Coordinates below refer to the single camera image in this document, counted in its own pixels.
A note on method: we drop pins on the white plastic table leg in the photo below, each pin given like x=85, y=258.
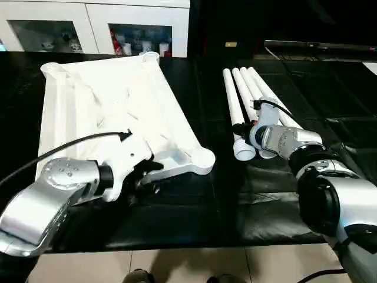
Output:
x=268, y=91
x=231, y=94
x=242, y=88
x=251, y=88

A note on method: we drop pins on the white plastic table top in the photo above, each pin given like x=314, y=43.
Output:
x=106, y=100

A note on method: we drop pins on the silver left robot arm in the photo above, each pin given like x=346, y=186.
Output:
x=41, y=206

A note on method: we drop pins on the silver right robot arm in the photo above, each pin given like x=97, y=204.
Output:
x=330, y=194

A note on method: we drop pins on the black work mat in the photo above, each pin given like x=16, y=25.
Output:
x=194, y=212

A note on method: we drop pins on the small tan label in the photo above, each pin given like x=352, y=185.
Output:
x=231, y=44

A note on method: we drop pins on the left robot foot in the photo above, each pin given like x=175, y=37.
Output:
x=140, y=276

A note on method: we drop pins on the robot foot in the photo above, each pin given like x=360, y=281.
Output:
x=140, y=276
x=221, y=279

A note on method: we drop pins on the large black cabinet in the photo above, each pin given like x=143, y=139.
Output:
x=294, y=23

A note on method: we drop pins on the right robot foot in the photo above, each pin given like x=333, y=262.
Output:
x=221, y=279

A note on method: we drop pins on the white glass-door cabinet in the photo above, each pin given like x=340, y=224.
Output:
x=94, y=29

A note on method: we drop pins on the small dark figurines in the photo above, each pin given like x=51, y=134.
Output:
x=59, y=42

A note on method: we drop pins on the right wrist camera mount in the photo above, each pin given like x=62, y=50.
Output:
x=265, y=141

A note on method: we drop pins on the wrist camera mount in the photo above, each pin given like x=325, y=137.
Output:
x=265, y=141
x=121, y=156

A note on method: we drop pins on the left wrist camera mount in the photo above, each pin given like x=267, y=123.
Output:
x=121, y=156

